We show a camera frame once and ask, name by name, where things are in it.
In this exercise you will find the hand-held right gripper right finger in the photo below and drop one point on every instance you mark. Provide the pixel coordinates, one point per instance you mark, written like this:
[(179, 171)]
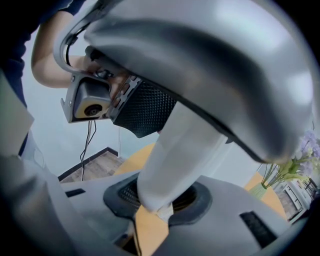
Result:
[(225, 225)]

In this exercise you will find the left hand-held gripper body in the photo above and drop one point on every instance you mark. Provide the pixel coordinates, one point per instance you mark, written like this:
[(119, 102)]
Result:
[(59, 47)]

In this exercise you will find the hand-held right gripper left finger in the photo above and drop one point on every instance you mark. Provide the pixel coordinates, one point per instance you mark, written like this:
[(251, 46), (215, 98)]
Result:
[(92, 215)]

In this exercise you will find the grey gripper camera box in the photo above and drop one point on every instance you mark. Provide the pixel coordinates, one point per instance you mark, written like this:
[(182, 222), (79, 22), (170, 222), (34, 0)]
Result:
[(92, 97)]

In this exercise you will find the person's left hand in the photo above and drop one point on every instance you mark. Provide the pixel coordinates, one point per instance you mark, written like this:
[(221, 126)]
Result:
[(118, 85)]

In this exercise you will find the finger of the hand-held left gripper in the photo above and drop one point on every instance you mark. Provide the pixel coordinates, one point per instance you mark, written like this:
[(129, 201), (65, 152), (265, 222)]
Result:
[(145, 110), (200, 50)]

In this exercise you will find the person's left forearm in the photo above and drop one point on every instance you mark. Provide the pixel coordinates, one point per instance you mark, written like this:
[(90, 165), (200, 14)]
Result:
[(47, 67)]

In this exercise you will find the white and purple flower bouquet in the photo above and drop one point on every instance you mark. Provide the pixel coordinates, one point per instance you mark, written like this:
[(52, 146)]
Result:
[(307, 145)]

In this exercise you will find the pale green vase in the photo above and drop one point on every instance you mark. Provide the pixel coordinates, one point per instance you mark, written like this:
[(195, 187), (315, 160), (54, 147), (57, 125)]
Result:
[(260, 191)]

